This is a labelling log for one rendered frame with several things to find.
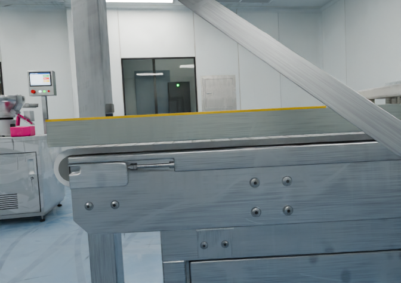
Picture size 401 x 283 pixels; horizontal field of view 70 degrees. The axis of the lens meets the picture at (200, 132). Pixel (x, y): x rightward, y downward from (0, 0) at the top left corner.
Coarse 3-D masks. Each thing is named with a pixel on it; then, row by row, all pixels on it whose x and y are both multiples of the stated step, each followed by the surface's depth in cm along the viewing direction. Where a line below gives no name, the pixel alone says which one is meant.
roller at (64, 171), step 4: (68, 156) 36; (64, 160) 36; (60, 164) 36; (64, 164) 36; (68, 164) 36; (60, 168) 36; (64, 168) 36; (68, 168) 36; (60, 172) 36; (64, 172) 36; (68, 172) 36; (64, 176) 36; (68, 176) 36; (68, 180) 36
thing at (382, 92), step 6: (396, 84) 49; (360, 90) 60; (366, 90) 57; (372, 90) 55; (378, 90) 53; (384, 90) 52; (390, 90) 50; (396, 90) 48; (366, 96) 57; (372, 96) 55; (378, 96) 53; (384, 96) 52; (390, 96) 50; (396, 96) 51
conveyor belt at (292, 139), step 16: (112, 144) 39; (128, 144) 38; (144, 144) 36; (160, 144) 36; (176, 144) 36; (192, 144) 36; (208, 144) 36; (224, 144) 36; (240, 144) 36; (256, 144) 36
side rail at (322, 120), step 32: (64, 128) 34; (96, 128) 34; (128, 128) 34; (160, 128) 34; (192, 128) 34; (224, 128) 34; (256, 128) 35; (288, 128) 35; (320, 128) 35; (352, 128) 35
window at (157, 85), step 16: (128, 64) 526; (144, 64) 530; (160, 64) 534; (176, 64) 539; (192, 64) 543; (128, 80) 527; (144, 80) 531; (160, 80) 535; (176, 80) 540; (192, 80) 545; (128, 96) 528; (144, 96) 532; (160, 96) 537; (176, 96) 541; (192, 96) 546; (128, 112) 529; (144, 112) 534; (160, 112) 538; (176, 112) 543
